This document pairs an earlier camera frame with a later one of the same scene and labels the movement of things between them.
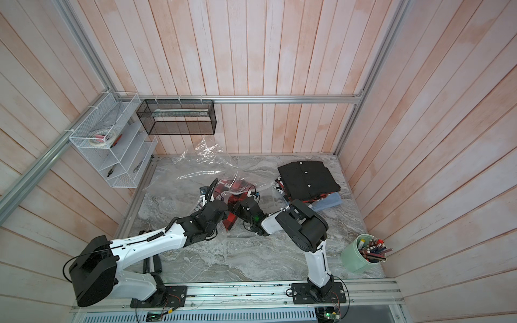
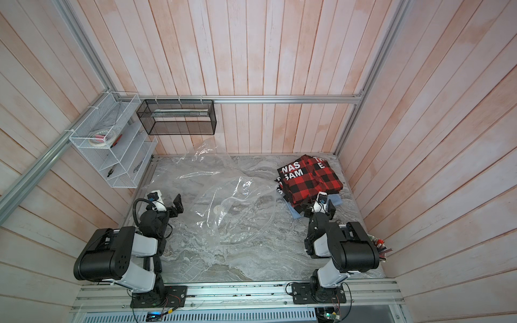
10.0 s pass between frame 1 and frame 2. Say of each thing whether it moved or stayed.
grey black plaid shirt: moved
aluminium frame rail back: stayed
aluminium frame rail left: stayed
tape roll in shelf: stayed
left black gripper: moved
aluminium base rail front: stayed
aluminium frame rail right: stayed
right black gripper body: moved
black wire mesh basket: stayed
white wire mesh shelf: stayed
